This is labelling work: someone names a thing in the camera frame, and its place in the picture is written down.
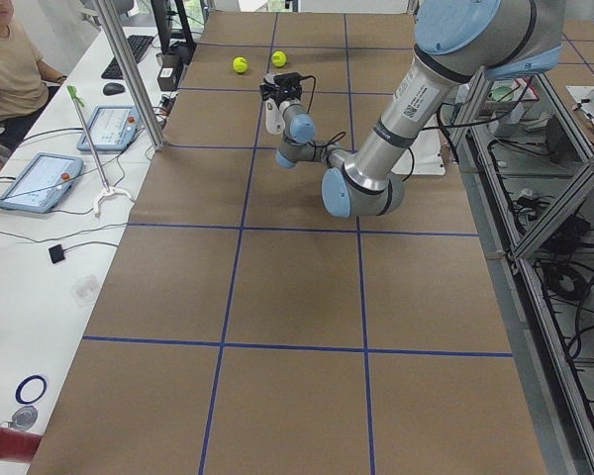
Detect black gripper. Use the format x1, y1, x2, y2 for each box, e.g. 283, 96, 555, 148
262, 86, 302, 104

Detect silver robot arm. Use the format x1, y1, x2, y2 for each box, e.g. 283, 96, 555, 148
259, 0, 566, 218

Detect yellow tennis ball on table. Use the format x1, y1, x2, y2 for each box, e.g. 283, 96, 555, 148
232, 56, 248, 74

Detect black computer monitor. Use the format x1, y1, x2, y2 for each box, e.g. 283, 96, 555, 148
150, 0, 196, 58

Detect small black box device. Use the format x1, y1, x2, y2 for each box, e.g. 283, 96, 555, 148
157, 54, 184, 92

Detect black keyboard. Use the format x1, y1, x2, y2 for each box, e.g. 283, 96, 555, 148
100, 34, 155, 80

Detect black computer mouse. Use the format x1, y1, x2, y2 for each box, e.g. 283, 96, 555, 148
102, 82, 125, 96

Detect far teach pendant tablet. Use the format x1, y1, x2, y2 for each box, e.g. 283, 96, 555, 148
86, 106, 142, 152

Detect teach pendant tablet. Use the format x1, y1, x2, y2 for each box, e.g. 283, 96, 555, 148
86, 106, 142, 152
0, 152, 83, 214

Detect metal grabber stick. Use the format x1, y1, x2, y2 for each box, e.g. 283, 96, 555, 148
67, 85, 138, 217

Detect near teach pendant tablet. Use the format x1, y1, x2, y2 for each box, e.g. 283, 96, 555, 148
0, 152, 83, 214

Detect seated person beige shirt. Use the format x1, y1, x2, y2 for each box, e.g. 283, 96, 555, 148
0, 1, 67, 171

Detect small black puck device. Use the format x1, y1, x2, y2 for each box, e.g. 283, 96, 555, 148
49, 244, 65, 264

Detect round metal lid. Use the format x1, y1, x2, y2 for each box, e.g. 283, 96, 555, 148
8, 405, 39, 431

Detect red cylinder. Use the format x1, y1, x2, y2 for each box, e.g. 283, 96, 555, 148
0, 427, 42, 463

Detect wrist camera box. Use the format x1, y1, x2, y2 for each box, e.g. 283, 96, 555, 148
259, 72, 302, 96

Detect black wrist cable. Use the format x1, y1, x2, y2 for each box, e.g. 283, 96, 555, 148
296, 74, 350, 157

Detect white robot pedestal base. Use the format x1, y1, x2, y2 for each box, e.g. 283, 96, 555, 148
364, 131, 445, 176

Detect aluminium frame post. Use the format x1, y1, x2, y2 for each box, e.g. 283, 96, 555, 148
93, 0, 164, 151

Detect blue ring on table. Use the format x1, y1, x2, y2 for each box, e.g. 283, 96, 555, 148
15, 374, 48, 404

